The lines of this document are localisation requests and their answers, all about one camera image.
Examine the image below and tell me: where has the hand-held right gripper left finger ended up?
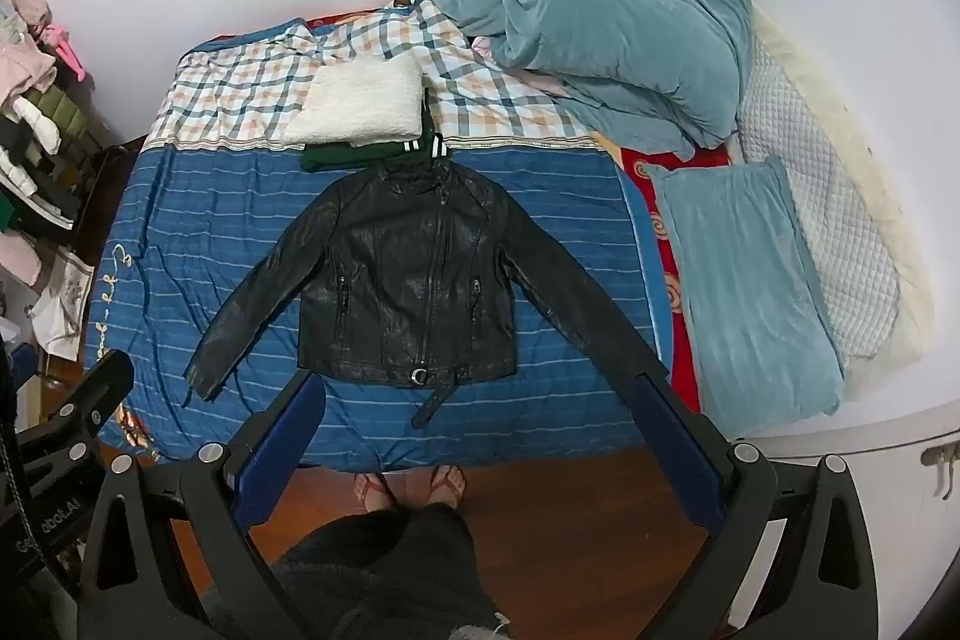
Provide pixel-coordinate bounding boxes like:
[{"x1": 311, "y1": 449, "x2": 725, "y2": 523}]
[{"x1": 77, "y1": 372, "x2": 327, "y2": 640}]

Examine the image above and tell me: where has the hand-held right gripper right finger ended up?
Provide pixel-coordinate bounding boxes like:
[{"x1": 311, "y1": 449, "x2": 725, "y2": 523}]
[{"x1": 630, "y1": 372, "x2": 880, "y2": 640}]

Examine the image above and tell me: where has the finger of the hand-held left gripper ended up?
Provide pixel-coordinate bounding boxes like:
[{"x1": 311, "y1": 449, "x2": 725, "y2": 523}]
[{"x1": 11, "y1": 349, "x2": 136, "y2": 485}]

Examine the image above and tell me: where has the black leather jacket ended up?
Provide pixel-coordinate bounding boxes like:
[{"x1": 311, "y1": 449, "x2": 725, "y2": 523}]
[{"x1": 184, "y1": 156, "x2": 672, "y2": 431}]

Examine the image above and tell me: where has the pile of clothes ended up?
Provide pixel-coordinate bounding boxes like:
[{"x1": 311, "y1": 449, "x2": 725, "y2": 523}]
[{"x1": 0, "y1": 0, "x2": 110, "y2": 296}]

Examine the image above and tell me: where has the white tote bag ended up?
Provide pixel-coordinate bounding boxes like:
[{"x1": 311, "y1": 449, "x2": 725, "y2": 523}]
[{"x1": 30, "y1": 248, "x2": 95, "y2": 362}]

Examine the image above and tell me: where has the person's left foot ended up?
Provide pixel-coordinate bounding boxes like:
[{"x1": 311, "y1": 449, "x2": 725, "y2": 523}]
[{"x1": 352, "y1": 471, "x2": 400, "y2": 515}]

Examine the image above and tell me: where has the person's foot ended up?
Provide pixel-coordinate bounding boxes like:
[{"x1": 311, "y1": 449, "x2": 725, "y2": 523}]
[
  {"x1": 422, "y1": 464, "x2": 468, "y2": 510},
  {"x1": 352, "y1": 471, "x2": 400, "y2": 515}
]

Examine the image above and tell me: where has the red patterned sheet blue border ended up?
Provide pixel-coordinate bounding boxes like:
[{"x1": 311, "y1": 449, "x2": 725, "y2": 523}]
[{"x1": 180, "y1": 0, "x2": 734, "y2": 416}]

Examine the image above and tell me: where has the person's dark fleece clothing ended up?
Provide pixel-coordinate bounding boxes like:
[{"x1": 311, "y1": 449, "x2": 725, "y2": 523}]
[{"x1": 268, "y1": 502, "x2": 502, "y2": 640}]

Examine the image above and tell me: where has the person's right foot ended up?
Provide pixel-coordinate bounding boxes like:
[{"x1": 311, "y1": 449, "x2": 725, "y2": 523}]
[{"x1": 422, "y1": 464, "x2": 468, "y2": 510}]

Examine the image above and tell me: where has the teal velvet pillow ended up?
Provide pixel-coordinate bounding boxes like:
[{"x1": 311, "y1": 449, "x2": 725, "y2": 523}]
[{"x1": 643, "y1": 156, "x2": 845, "y2": 420}]

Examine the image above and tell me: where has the blue striped plaid bed sheet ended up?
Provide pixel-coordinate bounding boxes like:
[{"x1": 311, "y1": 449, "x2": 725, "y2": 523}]
[{"x1": 82, "y1": 0, "x2": 661, "y2": 472}]

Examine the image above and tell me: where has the dark wooden furniture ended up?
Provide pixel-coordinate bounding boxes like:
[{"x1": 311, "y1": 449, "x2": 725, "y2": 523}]
[{"x1": 75, "y1": 136, "x2": 149, "y2": 270}]

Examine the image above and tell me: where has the white cabinet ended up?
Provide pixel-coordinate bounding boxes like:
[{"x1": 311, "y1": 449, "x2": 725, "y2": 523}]
[{"x1": 731, "y1": 413, "x2": 960, "y2": 640}]

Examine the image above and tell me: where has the green folded garment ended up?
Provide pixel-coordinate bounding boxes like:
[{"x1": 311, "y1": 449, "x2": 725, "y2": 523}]
[{"x1": 300, "y1": 107, "x2": 449, "y2": 173}]

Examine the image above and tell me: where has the white quilted mattress pad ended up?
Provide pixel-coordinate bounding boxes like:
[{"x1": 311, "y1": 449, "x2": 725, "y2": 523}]
[{"x1": 731, "y1": 36, "x2": 901, "y2": 360}]

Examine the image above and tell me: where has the cream fleece blanket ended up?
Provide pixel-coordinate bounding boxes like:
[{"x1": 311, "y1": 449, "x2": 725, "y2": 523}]
[{"x1": 750, "y1": 2, "x2": 935, "y2": 365}]

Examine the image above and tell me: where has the pink cloth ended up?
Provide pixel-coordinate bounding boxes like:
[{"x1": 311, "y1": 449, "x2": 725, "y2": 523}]
[{"x1": 469, "y1": 34, "x2": 572, "y2": 95}]

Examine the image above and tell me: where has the black cable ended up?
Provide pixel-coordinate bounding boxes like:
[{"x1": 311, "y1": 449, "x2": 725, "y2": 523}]
[{"x1": 0, "y1": 347, "x2": 80, "y2": 611}]

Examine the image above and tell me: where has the metal cabinet handle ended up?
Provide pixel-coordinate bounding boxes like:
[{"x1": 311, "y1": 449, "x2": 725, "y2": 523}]
[{"x1": 920, "y1": 440, "x2": 960, "y2": 500}]

